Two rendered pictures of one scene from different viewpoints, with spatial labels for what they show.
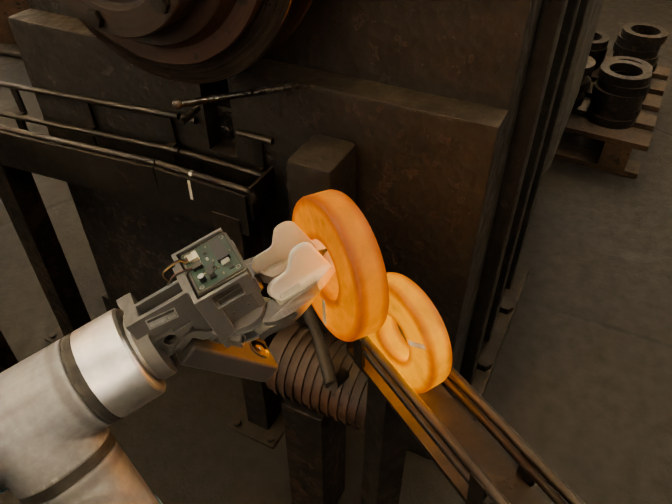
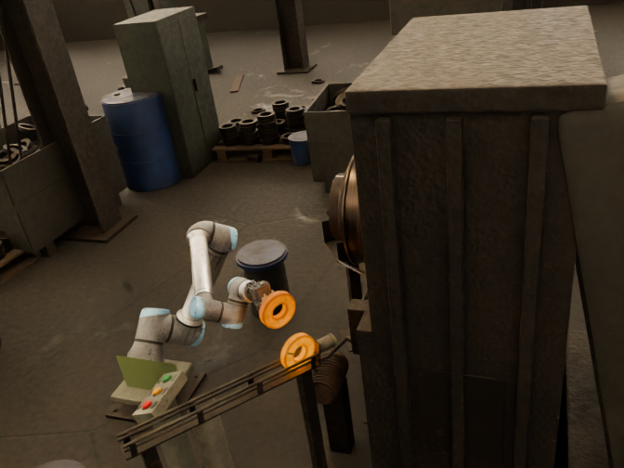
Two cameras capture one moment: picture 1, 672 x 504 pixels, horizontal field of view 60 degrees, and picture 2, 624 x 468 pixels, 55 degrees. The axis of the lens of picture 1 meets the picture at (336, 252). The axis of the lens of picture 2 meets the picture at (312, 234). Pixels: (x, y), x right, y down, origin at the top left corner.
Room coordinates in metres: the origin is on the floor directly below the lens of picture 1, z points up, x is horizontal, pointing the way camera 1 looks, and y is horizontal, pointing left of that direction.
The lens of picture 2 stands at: (0.50, -1.92, 2.23)
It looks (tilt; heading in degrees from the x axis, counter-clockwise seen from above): 29 degrees down; 86
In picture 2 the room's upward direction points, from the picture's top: 8 degrees counter-clockwise
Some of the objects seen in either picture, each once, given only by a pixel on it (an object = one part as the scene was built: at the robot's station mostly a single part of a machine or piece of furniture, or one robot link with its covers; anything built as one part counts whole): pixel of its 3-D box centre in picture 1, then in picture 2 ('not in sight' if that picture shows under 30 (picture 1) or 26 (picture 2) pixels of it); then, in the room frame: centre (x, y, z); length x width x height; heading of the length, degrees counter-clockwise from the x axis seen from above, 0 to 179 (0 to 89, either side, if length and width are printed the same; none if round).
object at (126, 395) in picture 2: not in sight; (152, 382); (-0.31, 0.62, 0.10); 0.32 x 0.32 x 0.04; 64
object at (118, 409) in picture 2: not in sight; (155, 390); (-0.31, 0.62, 0.04); 0.40 x 0.40 x 0.08; 64
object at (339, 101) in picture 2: not in sight; (376, 133); (1.50, 3.00, 0.39); 1.03 x 0.83 x 0.79; 157
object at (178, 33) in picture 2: not in sight; (175, 94); (-0.27, 4.06, 0.75); 0.70 x 0.48 x 1.50; 63
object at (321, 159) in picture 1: (324, 212); (363, 328); (0.78, 0.02, 0.68); 0.11 x 0.08 x 0.24; 153
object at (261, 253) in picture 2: not in sight; (266, 280); (0.37, 1.23, 0.22); 0.32 x 0.32 x 0.43
